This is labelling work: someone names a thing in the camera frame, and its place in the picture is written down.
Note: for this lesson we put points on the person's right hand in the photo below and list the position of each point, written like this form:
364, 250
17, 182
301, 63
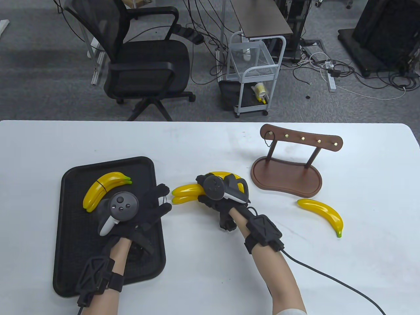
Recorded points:
213, 206

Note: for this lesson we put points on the person's left hand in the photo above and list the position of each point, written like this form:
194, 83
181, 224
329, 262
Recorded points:
154, 205

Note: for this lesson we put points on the yellow plastic banana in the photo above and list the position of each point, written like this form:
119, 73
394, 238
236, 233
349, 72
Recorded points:
118, 183
183, 199
220, 174
187, 189
325, 210
115, 176

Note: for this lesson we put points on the person's right forearm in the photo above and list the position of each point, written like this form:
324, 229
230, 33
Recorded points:
262, 262

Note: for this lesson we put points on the grey black handheld controller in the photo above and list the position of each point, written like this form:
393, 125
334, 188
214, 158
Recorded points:
215, 187
121, 205

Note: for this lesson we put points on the black wrist tracker module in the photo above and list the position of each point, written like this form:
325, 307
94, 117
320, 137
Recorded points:
95, 275
264, 231

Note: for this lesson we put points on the brown wooden hook stand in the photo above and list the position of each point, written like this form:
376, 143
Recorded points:
282, 177

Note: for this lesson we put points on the black plastic tray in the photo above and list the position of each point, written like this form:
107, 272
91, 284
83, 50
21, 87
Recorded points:
75, 229

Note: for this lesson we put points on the black floor bin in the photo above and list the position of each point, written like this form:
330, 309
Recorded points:
228, 95

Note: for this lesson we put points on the small yellow bottle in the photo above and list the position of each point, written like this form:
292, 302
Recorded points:
262, 98

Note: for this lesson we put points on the white yellow paper cup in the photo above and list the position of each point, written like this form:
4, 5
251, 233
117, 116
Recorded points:
259, 88

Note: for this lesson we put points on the white shirt sleeve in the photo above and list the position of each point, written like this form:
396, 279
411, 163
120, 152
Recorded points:
292, 312

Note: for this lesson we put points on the white power strip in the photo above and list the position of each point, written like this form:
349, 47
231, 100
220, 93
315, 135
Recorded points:
217, 65
332, 83

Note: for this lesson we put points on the black mesh office chair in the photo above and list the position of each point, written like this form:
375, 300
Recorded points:
151, 62

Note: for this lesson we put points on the white bottle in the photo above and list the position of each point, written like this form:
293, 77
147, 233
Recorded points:
246, 56

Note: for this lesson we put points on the black power adapter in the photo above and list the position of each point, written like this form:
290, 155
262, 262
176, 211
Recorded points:
198, 38

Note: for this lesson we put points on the grey floor socket plate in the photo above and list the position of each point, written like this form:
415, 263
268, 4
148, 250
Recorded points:
313, 52

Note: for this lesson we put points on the dark grey side desk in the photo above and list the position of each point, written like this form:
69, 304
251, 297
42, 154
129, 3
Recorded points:
262, 16

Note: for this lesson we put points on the brown cardboard box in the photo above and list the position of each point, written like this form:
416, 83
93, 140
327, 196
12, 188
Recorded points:
136, 3

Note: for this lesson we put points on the white table leg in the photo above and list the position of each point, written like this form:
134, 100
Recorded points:
3, 28

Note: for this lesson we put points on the black equipment stand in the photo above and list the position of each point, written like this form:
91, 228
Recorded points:
384, 32

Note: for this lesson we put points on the aluminium frame bar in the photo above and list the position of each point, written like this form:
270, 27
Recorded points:
97, 70

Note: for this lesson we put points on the black desk frame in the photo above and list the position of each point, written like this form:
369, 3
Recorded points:
297, 26

